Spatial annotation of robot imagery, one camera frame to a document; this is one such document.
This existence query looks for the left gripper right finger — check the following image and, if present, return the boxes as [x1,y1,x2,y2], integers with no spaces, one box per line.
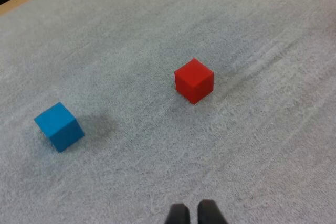
[197,199,229,224]

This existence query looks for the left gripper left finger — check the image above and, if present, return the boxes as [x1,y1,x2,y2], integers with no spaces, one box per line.
[164,203,190,224]

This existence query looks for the red cube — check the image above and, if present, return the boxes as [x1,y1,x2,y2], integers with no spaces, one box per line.
[174,58,215,105]

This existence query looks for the blue cube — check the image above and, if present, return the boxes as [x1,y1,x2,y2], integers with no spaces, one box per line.
[34,102,85,153]

